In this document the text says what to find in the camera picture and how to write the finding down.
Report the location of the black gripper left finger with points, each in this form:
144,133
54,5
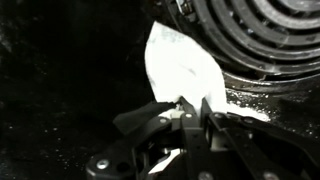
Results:
193,146

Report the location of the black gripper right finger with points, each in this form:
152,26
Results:
250,146

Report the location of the white paper napkin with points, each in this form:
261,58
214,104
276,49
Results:
180,66

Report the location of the black electric stove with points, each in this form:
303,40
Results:
66,83

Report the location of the large black coil burner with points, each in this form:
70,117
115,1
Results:
266,50

